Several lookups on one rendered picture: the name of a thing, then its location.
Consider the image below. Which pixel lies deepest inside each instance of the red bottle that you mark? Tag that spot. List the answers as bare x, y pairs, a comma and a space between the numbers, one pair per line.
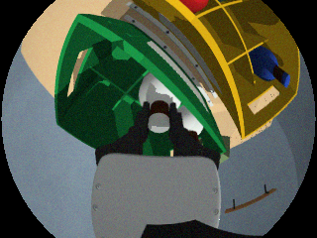
195, 5

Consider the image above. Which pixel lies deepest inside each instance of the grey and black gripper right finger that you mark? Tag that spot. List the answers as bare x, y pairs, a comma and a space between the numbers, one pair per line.
183, 143

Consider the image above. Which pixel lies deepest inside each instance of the green plastic bottle crate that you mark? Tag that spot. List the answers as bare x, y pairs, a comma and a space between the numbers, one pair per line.
86, 113

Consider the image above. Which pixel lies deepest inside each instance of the yellow crate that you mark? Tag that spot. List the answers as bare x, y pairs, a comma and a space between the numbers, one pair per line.
226, 54

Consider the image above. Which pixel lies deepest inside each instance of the white bottle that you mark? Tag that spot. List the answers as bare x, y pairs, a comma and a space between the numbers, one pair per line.
153, 91

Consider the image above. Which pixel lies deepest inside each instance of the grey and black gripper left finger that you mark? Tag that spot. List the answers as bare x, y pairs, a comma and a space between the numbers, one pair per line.
130, 142

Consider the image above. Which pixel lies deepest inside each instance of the blue bottle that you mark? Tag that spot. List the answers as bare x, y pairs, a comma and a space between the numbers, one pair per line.
265, 66

